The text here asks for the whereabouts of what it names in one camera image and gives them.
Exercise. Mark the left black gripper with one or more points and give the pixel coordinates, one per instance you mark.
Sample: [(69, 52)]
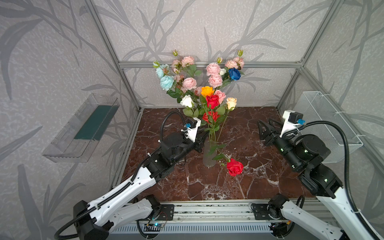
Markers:
[(197, 143)]

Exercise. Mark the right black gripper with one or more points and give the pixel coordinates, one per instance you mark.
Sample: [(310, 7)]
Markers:
[(274, 137)]

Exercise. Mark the small pink rose stem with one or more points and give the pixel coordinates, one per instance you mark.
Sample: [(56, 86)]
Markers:
[(221, 96)]

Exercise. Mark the peach rose stem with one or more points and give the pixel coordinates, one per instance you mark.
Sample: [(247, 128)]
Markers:
[(231, 105)]

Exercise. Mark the red rose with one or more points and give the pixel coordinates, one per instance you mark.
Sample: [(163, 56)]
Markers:
[(212, 103)]

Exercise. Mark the orange rose stem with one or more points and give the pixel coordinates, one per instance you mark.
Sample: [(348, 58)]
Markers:
[(207, 91)]

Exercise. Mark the pink peony stem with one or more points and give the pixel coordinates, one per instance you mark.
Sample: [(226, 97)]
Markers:
[(190, 85)]

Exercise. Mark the blue rose stem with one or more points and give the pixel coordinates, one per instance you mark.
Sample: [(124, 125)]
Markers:
[(234, 74)]

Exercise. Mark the pale green hydrangea stem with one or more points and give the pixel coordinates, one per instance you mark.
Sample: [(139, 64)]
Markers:
[(167, 80)]

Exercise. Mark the white rose stem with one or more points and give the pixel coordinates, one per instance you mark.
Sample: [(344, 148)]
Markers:
[(223, 72)]

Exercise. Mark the pink ranunculus stem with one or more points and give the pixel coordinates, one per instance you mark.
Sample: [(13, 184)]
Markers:
[(213, 71)]

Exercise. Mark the pink white carnation stem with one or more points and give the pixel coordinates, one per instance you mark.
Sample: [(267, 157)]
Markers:
[(183, 64)]

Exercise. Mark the clear frosted glass vase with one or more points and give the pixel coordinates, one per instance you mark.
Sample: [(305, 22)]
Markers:
[(208, 156)]

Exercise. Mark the pink lisianthus flower stem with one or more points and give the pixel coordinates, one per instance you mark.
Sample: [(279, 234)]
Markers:
[(237, 62)]

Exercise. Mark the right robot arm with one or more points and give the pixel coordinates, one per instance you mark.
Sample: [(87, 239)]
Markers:
[(306, 157)]

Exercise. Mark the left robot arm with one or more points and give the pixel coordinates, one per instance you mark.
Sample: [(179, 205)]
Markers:
[(157, 166)]

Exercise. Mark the pink rose bouquet stem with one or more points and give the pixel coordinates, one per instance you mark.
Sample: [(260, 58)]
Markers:
[(178, 75)]

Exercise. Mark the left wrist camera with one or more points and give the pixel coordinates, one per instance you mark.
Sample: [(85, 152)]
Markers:
[(191, 129)]

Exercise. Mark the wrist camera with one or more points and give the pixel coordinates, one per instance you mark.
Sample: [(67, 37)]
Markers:
[(191, 129), (292, 121)]

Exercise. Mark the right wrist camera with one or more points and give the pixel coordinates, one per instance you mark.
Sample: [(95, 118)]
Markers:
[(292, 121)]

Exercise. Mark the white wire mesh basket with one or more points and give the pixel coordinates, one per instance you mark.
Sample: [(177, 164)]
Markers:
[(316, 107)]

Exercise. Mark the aluminium front rail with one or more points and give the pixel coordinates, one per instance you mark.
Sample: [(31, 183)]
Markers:
[(237, 211)]

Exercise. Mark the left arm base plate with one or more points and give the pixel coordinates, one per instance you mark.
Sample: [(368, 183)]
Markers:
[(163, 213)]

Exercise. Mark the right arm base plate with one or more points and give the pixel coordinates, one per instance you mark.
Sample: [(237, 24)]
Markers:
[(263, 212)]

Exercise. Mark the clear acrylic wall shelf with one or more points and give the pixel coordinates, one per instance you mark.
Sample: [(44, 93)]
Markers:
[(79, 138)]

